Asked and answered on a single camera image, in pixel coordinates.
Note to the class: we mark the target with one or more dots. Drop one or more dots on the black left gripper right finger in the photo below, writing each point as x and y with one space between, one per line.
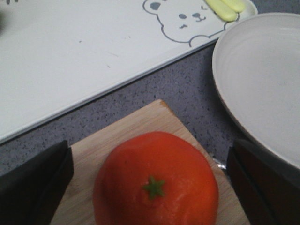
267 187

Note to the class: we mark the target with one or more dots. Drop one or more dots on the white rectangular tray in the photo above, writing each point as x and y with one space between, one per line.
58 54

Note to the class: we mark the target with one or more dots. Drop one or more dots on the orange tangerine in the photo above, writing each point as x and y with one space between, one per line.
155 179

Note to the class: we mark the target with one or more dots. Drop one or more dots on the white round plate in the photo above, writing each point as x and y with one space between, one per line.
256 69

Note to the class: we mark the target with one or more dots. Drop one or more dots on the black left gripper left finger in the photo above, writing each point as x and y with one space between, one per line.
31 193

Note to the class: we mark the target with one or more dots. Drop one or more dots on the wooden cutting board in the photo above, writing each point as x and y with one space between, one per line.
76 207

